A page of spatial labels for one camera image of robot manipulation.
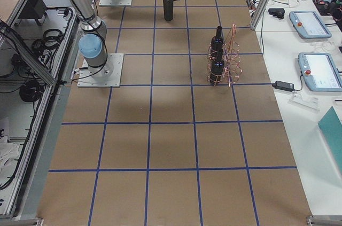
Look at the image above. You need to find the dark wine bottle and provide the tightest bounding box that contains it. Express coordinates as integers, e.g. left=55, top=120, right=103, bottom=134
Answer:
left=163, top=0, right=174, bottom=21
left=211, top=26, right=224, bottom=52
left=209, top=49, right=224, bottom=85

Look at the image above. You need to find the teach pendant far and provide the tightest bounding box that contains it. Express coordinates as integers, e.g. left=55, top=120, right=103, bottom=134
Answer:
left=289, top=11, right=332, bottom=39

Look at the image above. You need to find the teach pendant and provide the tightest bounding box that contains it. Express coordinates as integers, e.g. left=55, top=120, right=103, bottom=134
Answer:
left=298, top=52, right=341, bottom=92
left=289, top=11, right=332, bottom=39

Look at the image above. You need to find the black power adapter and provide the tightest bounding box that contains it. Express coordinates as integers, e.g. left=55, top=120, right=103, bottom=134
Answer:
left=272, top=81, right=294, bottom=92

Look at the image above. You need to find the teach pendant near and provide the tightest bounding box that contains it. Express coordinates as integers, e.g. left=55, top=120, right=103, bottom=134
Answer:
left=298, top=52, right=341, bottom=92

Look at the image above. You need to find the teal folder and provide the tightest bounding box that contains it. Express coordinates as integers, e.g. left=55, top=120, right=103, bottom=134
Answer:
left=318, top=107, right=342, bottom=172

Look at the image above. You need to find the copper wire bottle basket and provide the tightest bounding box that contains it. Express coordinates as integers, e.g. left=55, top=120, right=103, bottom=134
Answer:
left=207, top=24, right=243, bottom=86

